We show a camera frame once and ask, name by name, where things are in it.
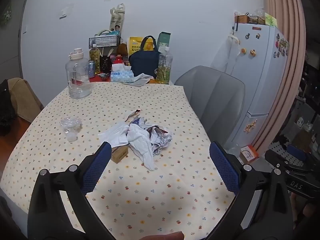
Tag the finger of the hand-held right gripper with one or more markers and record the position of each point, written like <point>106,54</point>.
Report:
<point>296,152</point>

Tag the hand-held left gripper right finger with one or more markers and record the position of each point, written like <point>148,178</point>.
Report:
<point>223,167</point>

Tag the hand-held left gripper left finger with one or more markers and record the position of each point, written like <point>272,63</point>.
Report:
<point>97,166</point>

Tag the small brown cardboard box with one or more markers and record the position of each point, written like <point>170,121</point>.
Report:
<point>120,155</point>

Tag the white paper sheet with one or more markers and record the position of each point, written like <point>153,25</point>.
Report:
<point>113,136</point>

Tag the person's right hand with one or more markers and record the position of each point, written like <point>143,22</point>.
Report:
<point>310,212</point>

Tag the orange and white box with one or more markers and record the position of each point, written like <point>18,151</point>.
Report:
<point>249,154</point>

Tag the crushed clear plastic bottle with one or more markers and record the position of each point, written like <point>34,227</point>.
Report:
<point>71,127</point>

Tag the yellow figure fridge magnets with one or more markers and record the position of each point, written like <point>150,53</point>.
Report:
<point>251,127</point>

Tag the floral printed tablecloth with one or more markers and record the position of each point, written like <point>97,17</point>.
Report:
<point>150,180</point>

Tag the torn wrapper piece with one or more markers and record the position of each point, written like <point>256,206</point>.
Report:
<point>132,115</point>

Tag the grey chair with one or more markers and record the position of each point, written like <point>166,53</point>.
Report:
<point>215,100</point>

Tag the white refrigerator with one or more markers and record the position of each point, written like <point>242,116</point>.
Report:
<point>260,80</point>

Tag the large clear water jug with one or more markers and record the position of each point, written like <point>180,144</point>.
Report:
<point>78,77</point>

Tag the blue tissue box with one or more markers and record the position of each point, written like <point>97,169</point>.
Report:
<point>121,75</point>

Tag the blue drink can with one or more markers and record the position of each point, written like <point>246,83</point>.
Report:
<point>92,69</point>

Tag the white crumpled cloth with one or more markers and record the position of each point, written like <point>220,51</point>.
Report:
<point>141,78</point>

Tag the pink curtain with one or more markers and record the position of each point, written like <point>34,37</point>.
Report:
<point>282,55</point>

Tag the brown jacket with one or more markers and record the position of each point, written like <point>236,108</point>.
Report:
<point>23,100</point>

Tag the black chopstick holder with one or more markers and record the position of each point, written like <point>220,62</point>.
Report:
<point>105,63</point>

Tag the small green tea bottle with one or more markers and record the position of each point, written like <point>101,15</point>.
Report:
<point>95,57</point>

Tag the black cloth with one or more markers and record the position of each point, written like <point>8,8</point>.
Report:
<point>5,107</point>

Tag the white hanging plastic bag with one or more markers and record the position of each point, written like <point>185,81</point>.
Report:
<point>228,55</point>

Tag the navy lunch bag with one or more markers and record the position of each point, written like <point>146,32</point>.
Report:
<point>143,62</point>

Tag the large green tea bottle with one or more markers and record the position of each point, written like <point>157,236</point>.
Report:
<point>164,67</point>

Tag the yellow snack pouch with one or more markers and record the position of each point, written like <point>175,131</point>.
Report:
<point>135,46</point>

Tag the green patterned box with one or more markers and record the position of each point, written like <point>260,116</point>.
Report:
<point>271,20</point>

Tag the green carton box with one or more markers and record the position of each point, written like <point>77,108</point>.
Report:
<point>164,40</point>

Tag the white paper bag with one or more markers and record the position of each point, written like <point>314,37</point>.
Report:
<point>117,20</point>

